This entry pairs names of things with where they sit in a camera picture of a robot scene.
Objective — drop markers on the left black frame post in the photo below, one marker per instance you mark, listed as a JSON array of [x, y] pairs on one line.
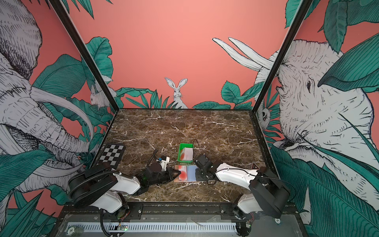
[[65, 19]]

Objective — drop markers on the black frame post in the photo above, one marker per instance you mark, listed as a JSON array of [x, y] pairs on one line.
[[65, 19], [298, 19]]

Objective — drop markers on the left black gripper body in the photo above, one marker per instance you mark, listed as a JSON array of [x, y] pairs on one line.
[[163, 177]]

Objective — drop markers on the black front mounting rail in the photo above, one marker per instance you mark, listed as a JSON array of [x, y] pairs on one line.
[[226, 210]]

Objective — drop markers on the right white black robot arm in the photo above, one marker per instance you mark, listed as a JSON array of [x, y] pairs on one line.
[[269, 194]]

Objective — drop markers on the right black frame post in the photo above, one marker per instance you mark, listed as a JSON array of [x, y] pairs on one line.
[[298, 19]]

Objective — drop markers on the pink leather card holder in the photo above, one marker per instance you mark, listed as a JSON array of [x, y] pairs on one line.
[[191, 174]]

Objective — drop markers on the white slotted cable duct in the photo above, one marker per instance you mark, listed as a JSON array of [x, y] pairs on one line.
[[149, 227]]

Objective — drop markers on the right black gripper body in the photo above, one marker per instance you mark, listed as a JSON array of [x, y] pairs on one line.
[[201, 176]]

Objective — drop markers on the green plastic tray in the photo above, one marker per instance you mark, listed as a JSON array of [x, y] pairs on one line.
[[181, 146]]

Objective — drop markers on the black white checkerboard plate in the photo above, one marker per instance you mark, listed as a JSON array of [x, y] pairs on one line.
[[112, 154]]

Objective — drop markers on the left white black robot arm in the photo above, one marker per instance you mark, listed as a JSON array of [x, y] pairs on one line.
[[103, 187]]

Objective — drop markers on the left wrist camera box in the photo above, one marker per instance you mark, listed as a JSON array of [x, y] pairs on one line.
[[163, 161]]

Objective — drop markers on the white red credit card stack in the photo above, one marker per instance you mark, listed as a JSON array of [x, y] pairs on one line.
[[186, 155]]

